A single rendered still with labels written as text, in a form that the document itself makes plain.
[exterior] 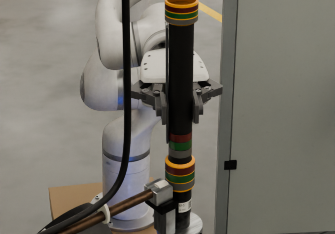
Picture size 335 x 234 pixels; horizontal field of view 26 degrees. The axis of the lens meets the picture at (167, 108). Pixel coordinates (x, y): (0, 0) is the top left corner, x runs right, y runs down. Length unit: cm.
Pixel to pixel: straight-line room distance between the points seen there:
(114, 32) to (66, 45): 424
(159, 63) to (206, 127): 323
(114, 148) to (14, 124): 268
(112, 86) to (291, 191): 182
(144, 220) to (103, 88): 39
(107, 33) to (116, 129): 59
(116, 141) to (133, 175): 10
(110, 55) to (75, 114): 329
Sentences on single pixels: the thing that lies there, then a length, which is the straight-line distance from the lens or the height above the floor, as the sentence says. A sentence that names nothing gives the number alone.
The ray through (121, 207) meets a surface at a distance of 100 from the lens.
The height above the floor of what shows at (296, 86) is 77.
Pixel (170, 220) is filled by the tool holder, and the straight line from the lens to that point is 107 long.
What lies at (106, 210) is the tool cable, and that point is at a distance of 98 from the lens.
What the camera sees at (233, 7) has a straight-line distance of 288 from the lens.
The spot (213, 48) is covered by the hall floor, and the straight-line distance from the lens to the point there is 534.
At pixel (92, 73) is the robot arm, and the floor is 142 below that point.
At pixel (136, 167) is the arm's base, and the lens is 179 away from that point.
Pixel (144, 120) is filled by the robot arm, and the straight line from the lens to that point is 173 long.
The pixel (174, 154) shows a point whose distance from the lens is 102.
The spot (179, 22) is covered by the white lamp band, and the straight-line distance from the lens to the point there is 92.
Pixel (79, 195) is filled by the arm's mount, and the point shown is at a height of 100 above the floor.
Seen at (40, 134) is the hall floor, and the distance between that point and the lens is 428.
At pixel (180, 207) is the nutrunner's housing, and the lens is 107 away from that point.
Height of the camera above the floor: 213
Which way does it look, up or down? 28 degrees down
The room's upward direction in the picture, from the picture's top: straight up
